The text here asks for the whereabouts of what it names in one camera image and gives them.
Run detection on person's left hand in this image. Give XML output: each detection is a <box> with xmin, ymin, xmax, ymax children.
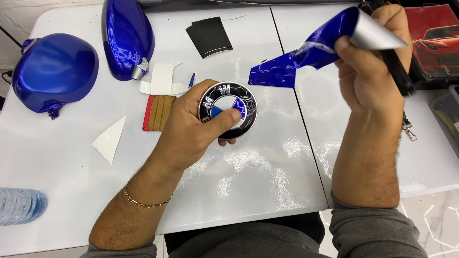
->
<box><xmin>153</xmin><ymin>79</ymin><xmax>243</xmax><ymax>171</ymax></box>

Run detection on round black car emblem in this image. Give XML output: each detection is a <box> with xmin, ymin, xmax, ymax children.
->
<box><xmin>198</xmin><ymin>82</ymin><xmax>258</xmax><ymax>140</ymax></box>

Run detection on grey left sleeve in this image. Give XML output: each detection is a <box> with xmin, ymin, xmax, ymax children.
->
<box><xmin>80</xmin><ymin>235</ymin><xmax>158</xmax><ymax>258</ymax></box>

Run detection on black hand tool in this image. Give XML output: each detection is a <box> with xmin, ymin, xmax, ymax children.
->
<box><xmin>358</xmin><ymin>0</ymin><xmax>416</xmax><ymax>97</ymax></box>

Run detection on gold chain bracelet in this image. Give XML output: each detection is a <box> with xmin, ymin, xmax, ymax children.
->
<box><xmin>124</xmin><ymin>186</ymin><xmax>174</xmax><ymax>209</ymax></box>

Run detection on grey sleeve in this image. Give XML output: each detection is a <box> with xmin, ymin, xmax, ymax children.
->
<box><xmin>80</xmin><ymin>235</ymin><xmax>158</xmax><ymax>258</ymax></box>
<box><xmin>329</xmin><ymin>191</ymin><xmax>428</xmax><ymax>258</ymax></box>

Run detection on white backing paper strip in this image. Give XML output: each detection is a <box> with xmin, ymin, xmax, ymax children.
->
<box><xmin>139</xmin><ymin>80</ymin><xmax>191</xmax><ymax>96</ymax></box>

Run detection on clear plastic water bottle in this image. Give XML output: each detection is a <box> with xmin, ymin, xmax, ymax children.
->
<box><xmin>0</xmin><ymin>187</ymin><xmax>49</xmax><ymax>227</ymax></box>

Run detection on person's right hand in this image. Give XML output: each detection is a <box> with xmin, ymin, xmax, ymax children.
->
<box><xmin>333</xmin><ymin>4</ymin><xmax>414</xmax><ymax>122</ymax></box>

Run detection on grey right sleeve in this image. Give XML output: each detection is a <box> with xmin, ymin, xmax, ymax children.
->
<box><xmin>329</xmin><ymin>191</ymin><xmax>428</xmax><ymax>258</ymax></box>

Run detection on red squeegee with tan felt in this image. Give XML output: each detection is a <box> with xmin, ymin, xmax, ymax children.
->
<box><xmin>142</xmin><ymin>95</ymin><xmax>177</xmax><ymax>132</ymax></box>

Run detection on dark grey trousers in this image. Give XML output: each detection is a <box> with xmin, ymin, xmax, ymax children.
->
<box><xmin>164</xmin><ymin>211</ymin><xmax>331</xmax><ymax>258</ymax></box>

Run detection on blue vinyl wrap sheet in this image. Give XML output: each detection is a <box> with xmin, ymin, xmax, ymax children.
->
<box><xmin>248</xmin><ymin>6</ymin><xmax>408</xmax><ymax>89</ymax></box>

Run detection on red car picture board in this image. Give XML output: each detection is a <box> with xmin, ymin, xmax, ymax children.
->
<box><xmin>404</xmin><ymin>4</ymin><xmax>459</xmax><ymax>84</ymax></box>

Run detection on black cable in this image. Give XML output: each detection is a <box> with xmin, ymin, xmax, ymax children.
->
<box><xmin>0</xmin><ymin>25</ymin><xmax>23</xmax><ymax>85</ymax></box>

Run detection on rounded blue mirror cover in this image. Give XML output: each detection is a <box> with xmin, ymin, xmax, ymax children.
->
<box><xmin>12</xmin><ymin>33</ymin><xmax>99</xmax><ymax>120</ymax></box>

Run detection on white triangular paper piece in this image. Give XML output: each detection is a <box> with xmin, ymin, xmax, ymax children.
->
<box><xmin>91</xmin><ymin>116</ymin><xmax>127</xmax><ymax>165</ymax></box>

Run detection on clear plastic container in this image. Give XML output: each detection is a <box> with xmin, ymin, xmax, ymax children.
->
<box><xmin>428</xmin><ymin>85</ymin><xmax>459</xmax><ymax>159</ymax></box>

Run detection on long blue mirror cover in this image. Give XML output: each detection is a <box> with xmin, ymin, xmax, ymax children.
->
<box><xmin>101</xmin><ymin>0</ymin><xmax>156</xmax><ymax>82</ymax></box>

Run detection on metal clip hook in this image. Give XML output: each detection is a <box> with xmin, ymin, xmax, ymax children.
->
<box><xmin>402</xmin><ymin>111</ymin><xmax>418</xmax><ymax>141</ymax></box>

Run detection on white backing paper sheet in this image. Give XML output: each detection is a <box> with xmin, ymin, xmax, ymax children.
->
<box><xmin>151</xmin><ymin>60</ymin><xmax>184</xmax><ymax>95</ymax></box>

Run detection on black carbon vinyl piece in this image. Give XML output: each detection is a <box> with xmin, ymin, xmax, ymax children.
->
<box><xmin>185</xmin><ymin>16</ymin><xmax>234</xmax><ymax>59</ymax></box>

